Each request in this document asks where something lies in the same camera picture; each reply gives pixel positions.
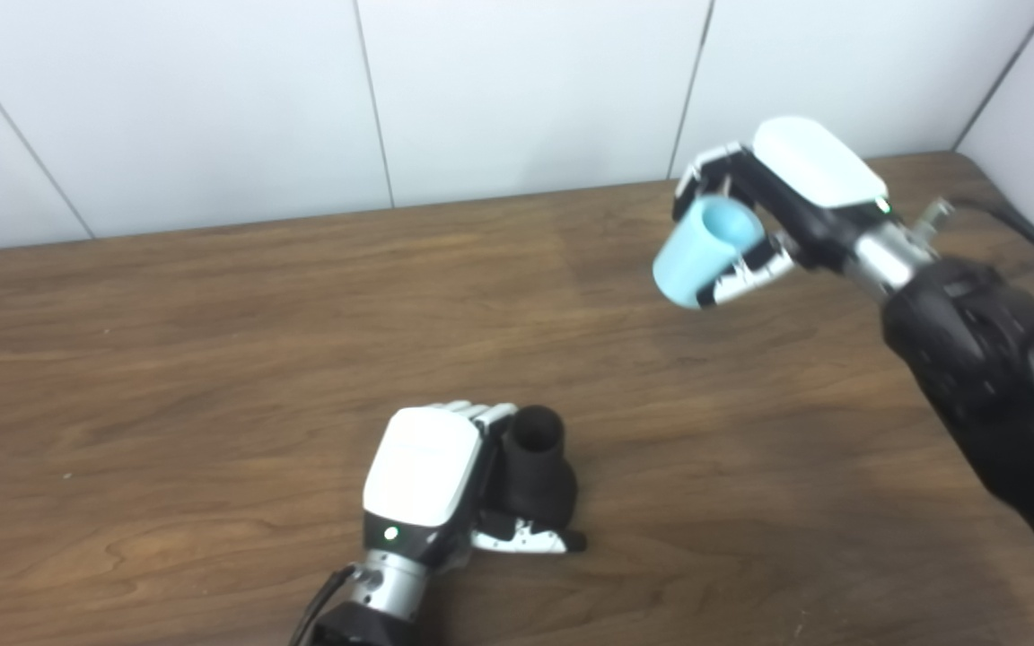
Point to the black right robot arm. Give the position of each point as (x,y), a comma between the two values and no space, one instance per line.
(993,377)

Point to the black nozzle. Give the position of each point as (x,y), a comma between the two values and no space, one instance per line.
(535,484)

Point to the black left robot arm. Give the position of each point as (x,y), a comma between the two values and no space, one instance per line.
(387,588)

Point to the white and black left hand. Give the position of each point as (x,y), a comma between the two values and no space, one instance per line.
(423,467)

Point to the white and black right hand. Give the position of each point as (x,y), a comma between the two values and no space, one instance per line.
(813,166)

